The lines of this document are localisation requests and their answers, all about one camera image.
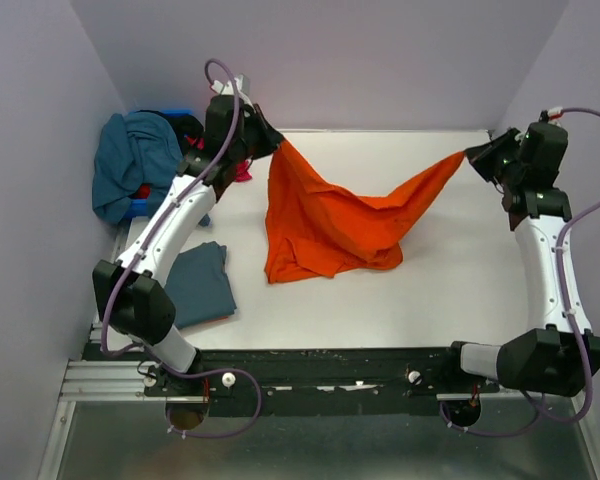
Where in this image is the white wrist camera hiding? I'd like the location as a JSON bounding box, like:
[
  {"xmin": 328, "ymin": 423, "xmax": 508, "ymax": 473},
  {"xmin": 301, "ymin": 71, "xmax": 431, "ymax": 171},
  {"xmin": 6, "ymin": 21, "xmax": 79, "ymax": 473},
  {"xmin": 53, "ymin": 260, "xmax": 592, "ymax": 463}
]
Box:
[
  {"xmin": 210, "ymin": 74, "xmax": 251, "ymax": 103},
  {"xmin": 538, "ymin": 107, "xmax": 564, "ymax": 127}
]

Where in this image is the orange t shirt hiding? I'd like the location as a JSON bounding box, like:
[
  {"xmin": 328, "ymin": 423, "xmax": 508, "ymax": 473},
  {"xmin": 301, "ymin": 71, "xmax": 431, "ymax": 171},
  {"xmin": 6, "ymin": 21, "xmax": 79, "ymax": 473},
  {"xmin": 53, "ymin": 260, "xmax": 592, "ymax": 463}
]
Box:
[{"xmin": 264, "ymin": 141, "xmax": 465, "ymax": 284}]

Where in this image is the blue plastic bin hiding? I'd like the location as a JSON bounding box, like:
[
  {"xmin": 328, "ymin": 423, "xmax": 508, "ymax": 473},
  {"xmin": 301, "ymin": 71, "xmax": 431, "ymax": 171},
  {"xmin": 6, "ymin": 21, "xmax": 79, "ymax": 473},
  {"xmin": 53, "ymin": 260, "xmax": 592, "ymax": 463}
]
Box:
[{"xmin": 123, "ymin": 108, "xmax": 194, "ymax": 219}]

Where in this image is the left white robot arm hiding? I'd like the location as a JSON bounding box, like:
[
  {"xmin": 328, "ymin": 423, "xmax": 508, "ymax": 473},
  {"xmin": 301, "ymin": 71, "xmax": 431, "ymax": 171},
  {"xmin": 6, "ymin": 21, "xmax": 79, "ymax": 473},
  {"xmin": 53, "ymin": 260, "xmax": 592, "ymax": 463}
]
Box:
[{"xmin": 92, "ymin": 93, "xmax": 283, "ymax": 395}]

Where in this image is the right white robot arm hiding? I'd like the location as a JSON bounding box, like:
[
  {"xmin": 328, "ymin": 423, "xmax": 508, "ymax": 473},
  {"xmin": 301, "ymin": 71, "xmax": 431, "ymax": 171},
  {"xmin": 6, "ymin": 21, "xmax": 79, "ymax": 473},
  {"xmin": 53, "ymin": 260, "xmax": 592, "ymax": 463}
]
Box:
[{"xmin": 439, "ymin": 120, "xmax": 600, "ymax": 397}]

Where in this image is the teal blue t shirt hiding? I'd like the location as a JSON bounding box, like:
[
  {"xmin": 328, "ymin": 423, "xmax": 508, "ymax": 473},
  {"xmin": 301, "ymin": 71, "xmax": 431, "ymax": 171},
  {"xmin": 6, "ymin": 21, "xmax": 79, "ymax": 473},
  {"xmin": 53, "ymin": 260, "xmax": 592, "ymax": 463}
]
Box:
[{"xmin": 92, "ymin": 110, "xmax": 185, "ymax": 225}]

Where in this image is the magenta pink t shirt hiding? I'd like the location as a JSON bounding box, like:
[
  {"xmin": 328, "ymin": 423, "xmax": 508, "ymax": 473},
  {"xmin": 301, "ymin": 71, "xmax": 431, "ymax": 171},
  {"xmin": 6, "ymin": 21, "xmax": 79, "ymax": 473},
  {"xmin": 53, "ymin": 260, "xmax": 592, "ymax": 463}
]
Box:
[{"xmin": 187, "ymin": 137, "xmax": 253, "ymax": 183}]

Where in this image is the grey blue t shirt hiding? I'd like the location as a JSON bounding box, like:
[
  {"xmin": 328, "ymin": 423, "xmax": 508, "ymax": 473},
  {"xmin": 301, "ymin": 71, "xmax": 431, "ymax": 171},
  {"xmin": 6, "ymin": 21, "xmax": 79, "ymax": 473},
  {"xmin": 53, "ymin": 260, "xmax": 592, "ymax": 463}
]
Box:
[{"xmin": 165, "ymin": 242, "xmax": 237, "ymax": 329}]

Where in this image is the black t shirt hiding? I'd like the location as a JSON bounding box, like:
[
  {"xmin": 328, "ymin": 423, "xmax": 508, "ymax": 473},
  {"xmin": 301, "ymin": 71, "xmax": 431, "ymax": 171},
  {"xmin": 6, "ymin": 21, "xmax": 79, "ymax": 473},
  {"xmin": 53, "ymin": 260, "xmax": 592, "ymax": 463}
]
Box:
[{"xmin": 156, "ymin": 110, "xmax": 204, "ymax": 154}]

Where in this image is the aluminium frame rail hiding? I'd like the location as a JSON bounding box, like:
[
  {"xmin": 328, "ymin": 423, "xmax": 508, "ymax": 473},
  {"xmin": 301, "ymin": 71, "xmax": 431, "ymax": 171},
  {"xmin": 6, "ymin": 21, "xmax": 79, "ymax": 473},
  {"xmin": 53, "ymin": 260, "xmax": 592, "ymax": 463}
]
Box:
[{"xmin": 59, "ymin": 361, "xmax": 157, "ymax": 402}]

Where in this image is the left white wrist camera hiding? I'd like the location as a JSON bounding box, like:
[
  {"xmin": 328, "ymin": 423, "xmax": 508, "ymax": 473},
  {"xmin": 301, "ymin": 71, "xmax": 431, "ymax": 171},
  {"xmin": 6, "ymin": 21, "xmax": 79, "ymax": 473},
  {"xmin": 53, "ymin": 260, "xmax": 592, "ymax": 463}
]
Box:
[{"xmin": 210, "ymin": 74, "xmax": 251, "ymax": 103}]

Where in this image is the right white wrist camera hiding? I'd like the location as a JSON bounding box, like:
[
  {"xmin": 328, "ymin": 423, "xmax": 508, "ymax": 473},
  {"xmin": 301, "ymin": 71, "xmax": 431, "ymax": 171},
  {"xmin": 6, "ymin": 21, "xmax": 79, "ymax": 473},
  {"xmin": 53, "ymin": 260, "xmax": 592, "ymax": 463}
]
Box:
[{"xmin": 538, "ymin": 107, "xmax": 564, "ymax": 127}]

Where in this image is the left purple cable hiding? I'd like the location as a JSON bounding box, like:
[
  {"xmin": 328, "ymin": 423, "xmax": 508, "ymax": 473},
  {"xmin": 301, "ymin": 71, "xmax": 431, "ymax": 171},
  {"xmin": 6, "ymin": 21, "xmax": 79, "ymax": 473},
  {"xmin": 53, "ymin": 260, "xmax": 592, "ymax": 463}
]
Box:
[{"xmin": 99, "ymin": 58, "xmax": 264, "ymax": 441}]

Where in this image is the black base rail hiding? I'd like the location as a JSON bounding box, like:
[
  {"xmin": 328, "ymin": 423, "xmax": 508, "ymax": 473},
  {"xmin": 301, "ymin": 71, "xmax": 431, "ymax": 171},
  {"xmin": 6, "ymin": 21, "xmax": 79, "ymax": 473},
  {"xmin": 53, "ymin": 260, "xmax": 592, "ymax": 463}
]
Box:
[{"xmin": 82, "ymin": 344, "xmax": 506, "ymax": 419}]

